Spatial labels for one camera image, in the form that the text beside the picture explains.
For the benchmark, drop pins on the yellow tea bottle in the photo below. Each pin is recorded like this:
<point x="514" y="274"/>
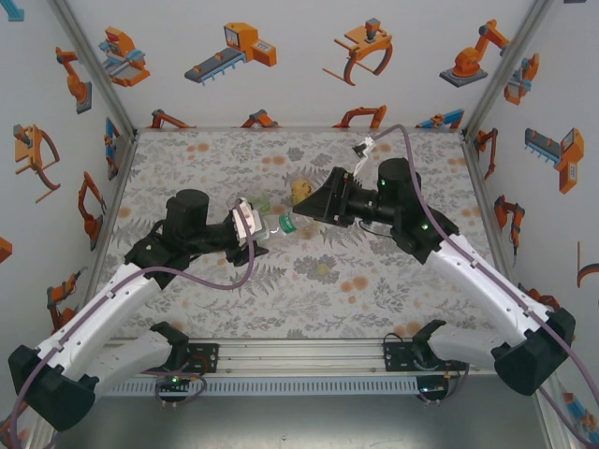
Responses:
<point x="303" y="189"/>

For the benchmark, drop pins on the clear water bottle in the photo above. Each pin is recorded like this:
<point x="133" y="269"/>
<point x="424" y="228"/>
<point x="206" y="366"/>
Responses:
<point x="286" y="222"/>

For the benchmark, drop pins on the aluminium frame post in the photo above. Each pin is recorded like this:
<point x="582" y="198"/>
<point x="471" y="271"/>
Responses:
<point x="505" y="70"/>
<point x="99" y="75"/>

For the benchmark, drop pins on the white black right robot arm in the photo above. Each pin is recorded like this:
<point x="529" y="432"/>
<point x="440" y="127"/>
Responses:
<point x="486" y="290"/>

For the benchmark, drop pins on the aluminium table side rail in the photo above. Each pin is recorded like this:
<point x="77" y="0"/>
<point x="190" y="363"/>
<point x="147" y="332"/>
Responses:
<point x="482" y="187"/>
<point x="117" y="187"/>

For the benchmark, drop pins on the aluminium front rail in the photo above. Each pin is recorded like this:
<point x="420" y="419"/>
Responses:
<point x="299" y="357"/>

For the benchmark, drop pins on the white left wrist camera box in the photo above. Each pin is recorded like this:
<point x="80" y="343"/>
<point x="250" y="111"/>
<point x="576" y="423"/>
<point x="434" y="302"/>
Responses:
<point x="248" y="220"/>

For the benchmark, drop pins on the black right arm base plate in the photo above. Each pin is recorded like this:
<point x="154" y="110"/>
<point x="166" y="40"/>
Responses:
<point x="395" y="357"/>

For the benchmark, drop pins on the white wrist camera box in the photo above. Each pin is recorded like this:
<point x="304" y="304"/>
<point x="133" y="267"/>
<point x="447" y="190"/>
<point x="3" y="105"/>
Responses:
<point x="362" y="149"/>
<point x="248" y="220"/>

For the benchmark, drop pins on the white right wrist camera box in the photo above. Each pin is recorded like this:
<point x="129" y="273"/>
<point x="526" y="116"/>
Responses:
<point x="362" y="149"/>

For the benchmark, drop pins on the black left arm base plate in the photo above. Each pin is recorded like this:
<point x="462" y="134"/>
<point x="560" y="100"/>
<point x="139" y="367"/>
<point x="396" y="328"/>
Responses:
<point x="206" y="357"/>

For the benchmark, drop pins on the grey floral tablecloth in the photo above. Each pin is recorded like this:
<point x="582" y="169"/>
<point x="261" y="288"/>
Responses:
<point x="262" y="318"/>

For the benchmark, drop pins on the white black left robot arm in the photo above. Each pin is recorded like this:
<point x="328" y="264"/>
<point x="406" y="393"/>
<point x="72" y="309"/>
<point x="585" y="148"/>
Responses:
<point x="103" y="308"/>

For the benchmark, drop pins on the small green circuit board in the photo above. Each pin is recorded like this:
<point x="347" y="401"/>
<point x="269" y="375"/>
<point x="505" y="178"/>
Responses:
<point x="174" y="381"/>
<point x="430" y="388"/>

